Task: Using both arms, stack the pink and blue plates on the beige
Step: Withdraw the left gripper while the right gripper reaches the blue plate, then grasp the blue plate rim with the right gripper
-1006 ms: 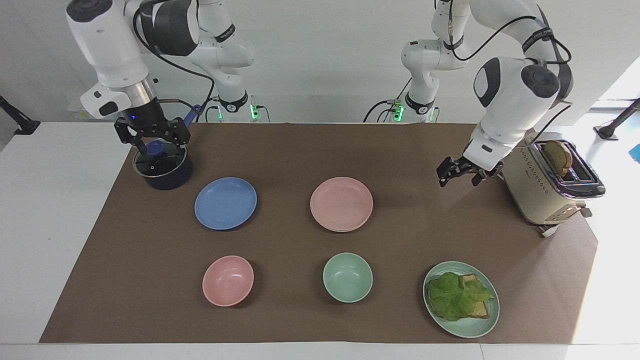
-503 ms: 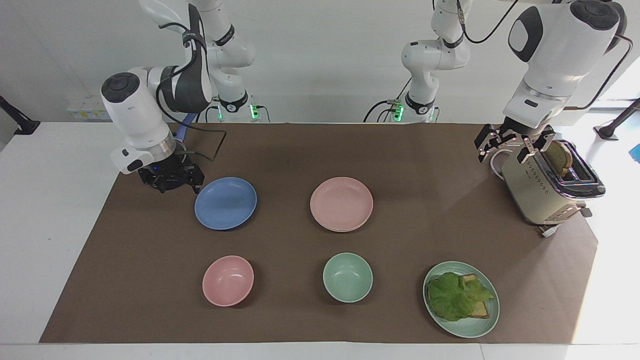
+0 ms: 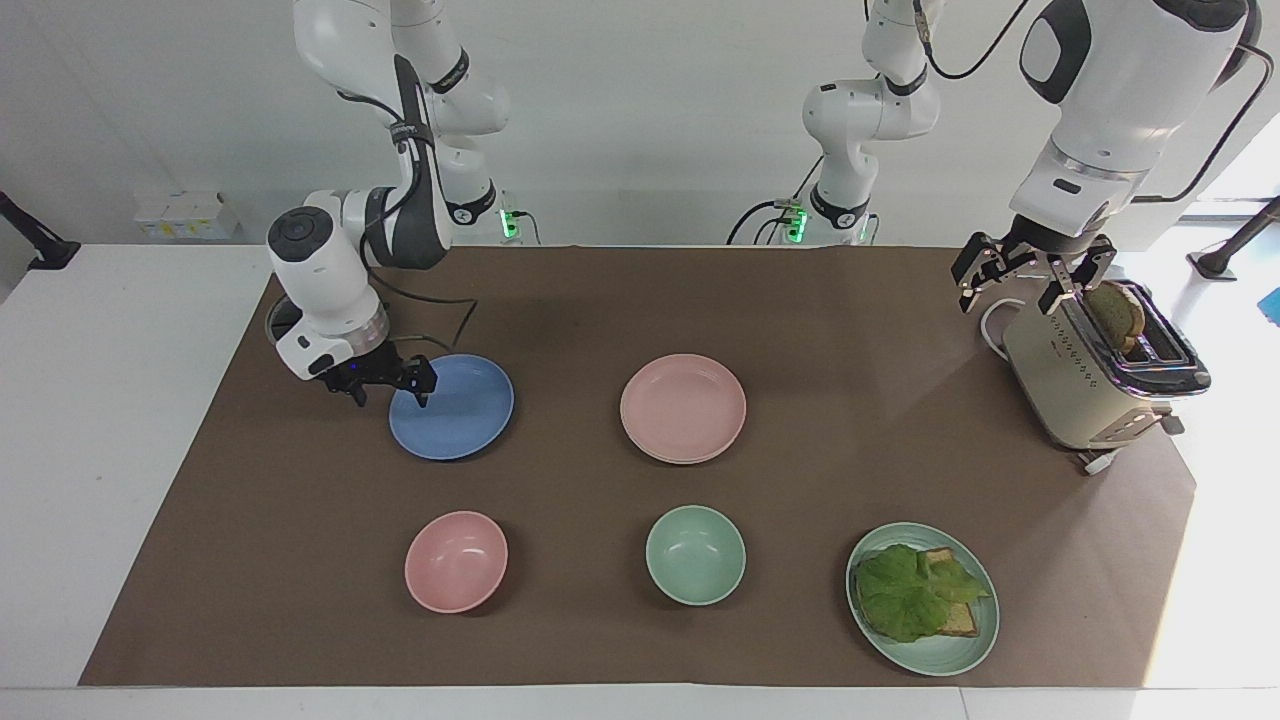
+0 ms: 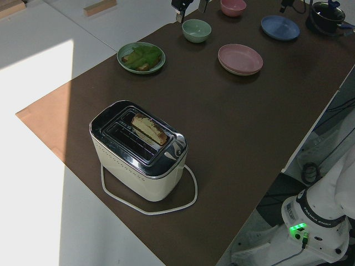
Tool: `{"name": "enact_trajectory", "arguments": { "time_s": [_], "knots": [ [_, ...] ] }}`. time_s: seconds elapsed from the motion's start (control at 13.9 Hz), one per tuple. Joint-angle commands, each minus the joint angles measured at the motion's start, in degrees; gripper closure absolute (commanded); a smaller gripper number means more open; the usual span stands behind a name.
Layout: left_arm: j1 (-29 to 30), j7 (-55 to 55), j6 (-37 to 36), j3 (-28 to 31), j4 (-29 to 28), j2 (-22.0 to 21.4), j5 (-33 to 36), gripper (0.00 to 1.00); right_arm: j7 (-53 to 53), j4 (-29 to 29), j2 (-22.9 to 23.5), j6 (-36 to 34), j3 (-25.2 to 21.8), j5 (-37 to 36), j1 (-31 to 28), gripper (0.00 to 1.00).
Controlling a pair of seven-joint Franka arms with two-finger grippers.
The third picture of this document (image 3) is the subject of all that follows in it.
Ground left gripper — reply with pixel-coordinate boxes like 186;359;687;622
950;214;1119;322

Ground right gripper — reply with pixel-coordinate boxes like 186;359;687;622
321;344;439;409

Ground blue plate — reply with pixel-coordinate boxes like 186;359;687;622
388;354;515;461

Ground beige toaster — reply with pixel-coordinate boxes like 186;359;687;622
1002;280;1213;477

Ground pink bowl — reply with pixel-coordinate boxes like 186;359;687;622
404;511;509;614

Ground black stand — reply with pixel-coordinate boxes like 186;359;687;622
1187;194;1280;281
0;191;82;272

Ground white boxes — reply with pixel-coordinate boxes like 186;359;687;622
134;189;242;242

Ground pink plate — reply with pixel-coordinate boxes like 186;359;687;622
620;354;747;461

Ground beige plate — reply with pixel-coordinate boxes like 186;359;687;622
625;432;745;466

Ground green bowl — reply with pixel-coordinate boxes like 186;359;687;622
645;505;747;607

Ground green lettuce leaf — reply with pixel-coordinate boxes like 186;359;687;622
855;544;992;644

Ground toasted bread slice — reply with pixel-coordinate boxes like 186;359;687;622
880;547;982;638

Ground green plate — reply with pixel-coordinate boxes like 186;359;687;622
846;522;1000;678

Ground white toaster cable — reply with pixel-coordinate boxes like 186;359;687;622
980;297;1027;360

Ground black cable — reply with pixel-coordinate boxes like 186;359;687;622
912;0;1033;82
370;268;479;353
727;155;827;247
1132;44;1263;204

